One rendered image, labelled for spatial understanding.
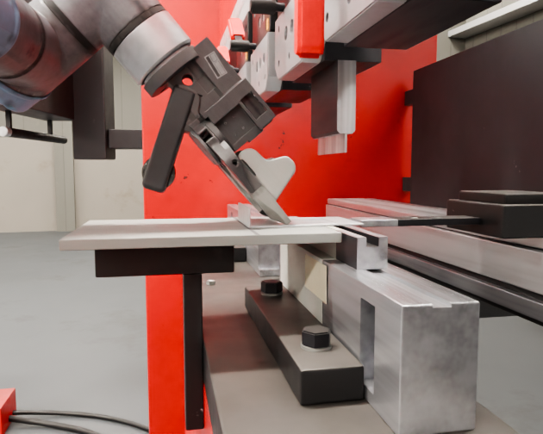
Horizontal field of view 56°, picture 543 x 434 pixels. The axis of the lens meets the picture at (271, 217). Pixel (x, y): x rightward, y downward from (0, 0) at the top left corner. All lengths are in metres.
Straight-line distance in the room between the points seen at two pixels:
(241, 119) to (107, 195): 9.00
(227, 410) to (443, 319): 0.18
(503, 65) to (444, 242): 0.50
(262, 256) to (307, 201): 0.59
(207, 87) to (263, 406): 0.33
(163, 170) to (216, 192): 0.87
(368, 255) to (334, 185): 1.02
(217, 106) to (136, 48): 0.10
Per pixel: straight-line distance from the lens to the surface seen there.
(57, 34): 0.57
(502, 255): 0.71
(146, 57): 0.56
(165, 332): 1.49
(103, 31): 0.58
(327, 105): 0.58
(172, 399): 1.56
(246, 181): 0.53
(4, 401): 2.47
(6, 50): 0.47
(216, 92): 0.57
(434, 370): 0.39
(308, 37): 0.43
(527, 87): 1.13
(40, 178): 9.63
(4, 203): 9.74
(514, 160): 1.14
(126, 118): 9.58
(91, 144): 1.98
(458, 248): 0.79
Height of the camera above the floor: 1.06
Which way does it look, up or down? 5 degrees down
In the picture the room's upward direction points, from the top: straight up
